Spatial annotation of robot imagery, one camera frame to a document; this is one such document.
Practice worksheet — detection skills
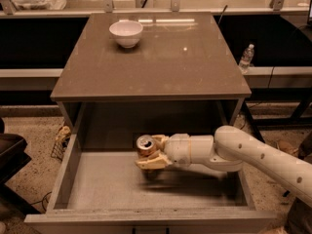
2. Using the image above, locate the open grey top drawer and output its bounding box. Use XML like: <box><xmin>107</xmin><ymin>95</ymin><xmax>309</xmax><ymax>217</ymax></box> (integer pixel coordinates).
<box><xmin>25</xmin><ymin>103</ymin><xmax>275</xmax><ymax>234</ymax></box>

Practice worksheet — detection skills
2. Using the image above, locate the dark chair at left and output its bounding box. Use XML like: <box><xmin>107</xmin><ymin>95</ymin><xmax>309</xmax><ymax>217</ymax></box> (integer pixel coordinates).
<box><xmin>0</xmin><ymin>118</ymin><xmax>39</xmax><ymax>215</ymax></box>

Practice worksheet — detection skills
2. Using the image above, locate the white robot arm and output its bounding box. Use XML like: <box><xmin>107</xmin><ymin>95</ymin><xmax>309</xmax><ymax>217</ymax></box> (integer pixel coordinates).
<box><xmin>136</xmin><ymin>126</ymin><xmax>312</xmax><ymax>207</ymax></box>

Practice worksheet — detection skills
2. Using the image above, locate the small wire basket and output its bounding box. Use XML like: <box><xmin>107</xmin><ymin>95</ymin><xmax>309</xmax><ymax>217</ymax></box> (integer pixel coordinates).
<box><xmin>51</xmin><ymin>126</ymin><xmax>71</xmax><ymax>161</ymax></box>

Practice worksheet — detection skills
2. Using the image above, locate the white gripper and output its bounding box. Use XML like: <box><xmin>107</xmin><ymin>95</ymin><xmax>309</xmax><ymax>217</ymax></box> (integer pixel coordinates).
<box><xmin>136</xmin><ymin>134</ymin><xmax>191</xmax><ymax>170</ymax></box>

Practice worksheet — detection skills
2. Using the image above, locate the clear plastic water bottle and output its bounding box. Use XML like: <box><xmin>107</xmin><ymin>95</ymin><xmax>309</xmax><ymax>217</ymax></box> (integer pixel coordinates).
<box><xmin>239</xmin><ymin>44</ymin><xmax>254</xmax><ymax>73</ymax></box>

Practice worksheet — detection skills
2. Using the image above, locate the tan shoe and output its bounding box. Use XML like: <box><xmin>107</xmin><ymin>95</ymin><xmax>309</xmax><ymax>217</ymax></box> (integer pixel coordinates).
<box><xmin>277</xmin><ymin>140</ymin><xmax>298</xmax><ymax>157</ymax></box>

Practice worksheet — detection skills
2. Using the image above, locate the grey cabinet with top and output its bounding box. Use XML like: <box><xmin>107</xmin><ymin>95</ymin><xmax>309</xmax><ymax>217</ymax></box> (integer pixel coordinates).
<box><xmin>51</xmin><ymin>12</ymin><xmax>251</xmax><ymax>151</ymax></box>

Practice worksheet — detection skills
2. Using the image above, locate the orange soda can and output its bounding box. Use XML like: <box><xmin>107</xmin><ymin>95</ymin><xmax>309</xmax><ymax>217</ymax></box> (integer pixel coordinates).
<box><xmin>136</xmin><ymin>135</ymin><xmax>158</xmax><ymax>158</ymax></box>

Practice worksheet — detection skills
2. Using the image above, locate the white ceramic bowl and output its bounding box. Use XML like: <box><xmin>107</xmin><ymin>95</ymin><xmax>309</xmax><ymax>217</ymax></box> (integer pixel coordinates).
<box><xmin>109</xmin><ymin>20</ymin><xmax>143</xmax><ymax>48</ymax></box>

